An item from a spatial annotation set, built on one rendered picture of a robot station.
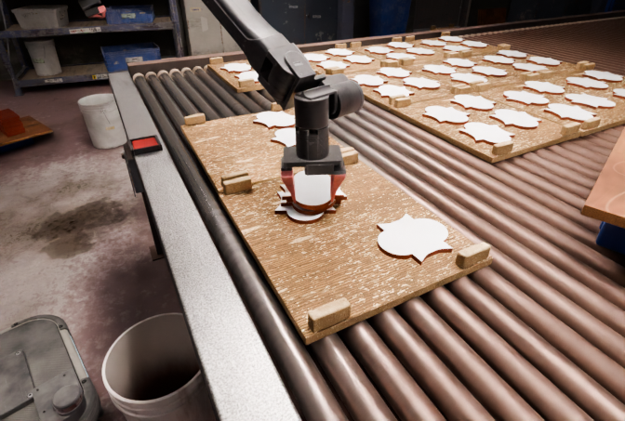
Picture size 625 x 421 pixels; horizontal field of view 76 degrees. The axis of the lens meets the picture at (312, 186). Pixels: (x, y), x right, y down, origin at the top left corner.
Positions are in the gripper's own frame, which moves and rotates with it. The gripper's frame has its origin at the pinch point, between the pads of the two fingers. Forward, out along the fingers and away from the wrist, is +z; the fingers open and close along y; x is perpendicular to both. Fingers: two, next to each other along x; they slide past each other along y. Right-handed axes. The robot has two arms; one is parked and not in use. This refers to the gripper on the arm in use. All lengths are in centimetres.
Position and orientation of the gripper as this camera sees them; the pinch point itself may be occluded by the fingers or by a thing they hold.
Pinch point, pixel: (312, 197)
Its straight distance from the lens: 74.7
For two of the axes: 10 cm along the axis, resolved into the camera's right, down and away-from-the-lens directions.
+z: 0.2, 8.6, 5.1
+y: -10.0, 0.4, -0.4
